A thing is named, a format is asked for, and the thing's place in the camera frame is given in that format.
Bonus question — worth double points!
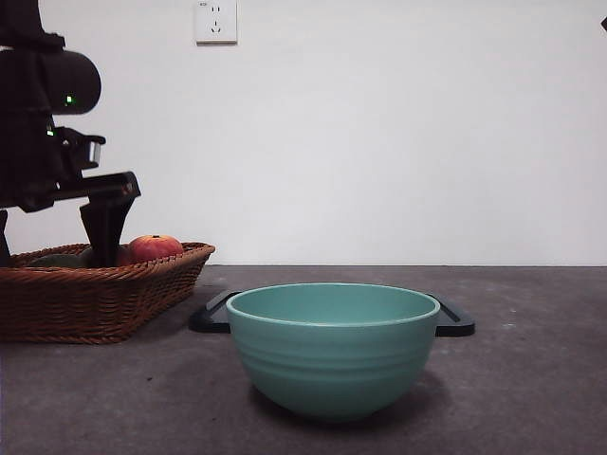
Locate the green avocado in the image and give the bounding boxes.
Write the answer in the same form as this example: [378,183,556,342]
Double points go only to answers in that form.
[28,246,96,269]

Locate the red yellow apple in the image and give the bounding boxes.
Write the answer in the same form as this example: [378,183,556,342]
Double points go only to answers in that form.
[126,234,184,263]

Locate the brown wicker basket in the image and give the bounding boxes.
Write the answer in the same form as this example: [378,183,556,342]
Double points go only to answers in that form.
[0,242,216,345]

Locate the dark rectangular tray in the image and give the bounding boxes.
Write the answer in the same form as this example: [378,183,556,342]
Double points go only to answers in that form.
[188,289,476,337]

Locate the teal ceramic bowl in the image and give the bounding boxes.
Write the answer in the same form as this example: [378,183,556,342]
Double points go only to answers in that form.
[225,282,441,423]

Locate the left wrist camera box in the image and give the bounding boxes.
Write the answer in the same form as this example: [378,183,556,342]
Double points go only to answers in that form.
[55,126,106,171]

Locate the white wall socket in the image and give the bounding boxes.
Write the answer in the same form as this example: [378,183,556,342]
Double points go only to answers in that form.
[195,0,238,46]

